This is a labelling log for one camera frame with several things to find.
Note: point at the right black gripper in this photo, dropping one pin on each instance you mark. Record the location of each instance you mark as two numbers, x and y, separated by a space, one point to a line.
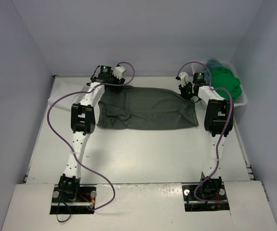
185 89

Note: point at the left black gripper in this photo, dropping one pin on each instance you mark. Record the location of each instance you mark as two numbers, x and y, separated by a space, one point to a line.
116 81

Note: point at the grey t shirt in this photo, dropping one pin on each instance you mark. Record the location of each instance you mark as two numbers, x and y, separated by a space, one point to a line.
145 109

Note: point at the white t shirt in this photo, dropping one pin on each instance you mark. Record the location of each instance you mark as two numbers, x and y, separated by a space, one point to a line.
64 89

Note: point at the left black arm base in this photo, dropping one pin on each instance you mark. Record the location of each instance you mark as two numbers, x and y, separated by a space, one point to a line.
63 206

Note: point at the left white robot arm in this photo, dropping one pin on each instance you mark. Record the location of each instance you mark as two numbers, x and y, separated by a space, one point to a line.
82 123

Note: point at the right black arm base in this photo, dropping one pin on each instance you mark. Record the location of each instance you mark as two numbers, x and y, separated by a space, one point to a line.
215 200

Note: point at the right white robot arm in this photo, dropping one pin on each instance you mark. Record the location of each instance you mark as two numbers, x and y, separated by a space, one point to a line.
218 123

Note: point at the white plastic basket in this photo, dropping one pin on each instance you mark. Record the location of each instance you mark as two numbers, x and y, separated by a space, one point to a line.
241 100

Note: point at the teal cloth in basket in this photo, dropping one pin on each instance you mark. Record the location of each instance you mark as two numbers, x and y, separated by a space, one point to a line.
211 63

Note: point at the green t shirt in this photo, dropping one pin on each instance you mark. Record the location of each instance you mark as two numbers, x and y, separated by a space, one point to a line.
222 77

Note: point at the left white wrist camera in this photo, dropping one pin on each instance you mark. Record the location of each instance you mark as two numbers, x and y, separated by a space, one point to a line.
119 71

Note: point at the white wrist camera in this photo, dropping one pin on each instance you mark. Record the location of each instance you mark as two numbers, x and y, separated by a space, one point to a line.
119 71
183 78

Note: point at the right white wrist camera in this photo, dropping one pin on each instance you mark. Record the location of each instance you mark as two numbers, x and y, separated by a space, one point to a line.
183 78

